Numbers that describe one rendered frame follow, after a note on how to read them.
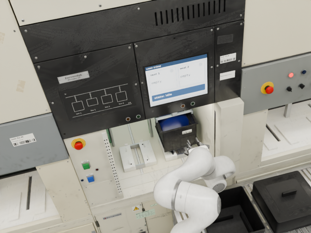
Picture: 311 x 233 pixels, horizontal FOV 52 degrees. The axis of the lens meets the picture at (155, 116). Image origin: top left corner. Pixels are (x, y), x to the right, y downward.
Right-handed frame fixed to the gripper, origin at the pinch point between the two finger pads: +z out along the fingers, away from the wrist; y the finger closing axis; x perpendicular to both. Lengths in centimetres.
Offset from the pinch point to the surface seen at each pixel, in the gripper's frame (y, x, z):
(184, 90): -2.1, 32.6, 1.9
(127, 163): -35, -29, 27
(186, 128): 4.1, -8.8, 22.1
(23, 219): -100, -34, 12
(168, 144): -8.0, -18.5, 23.0
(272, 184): 40, -33, -17
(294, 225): 40, -39, -40
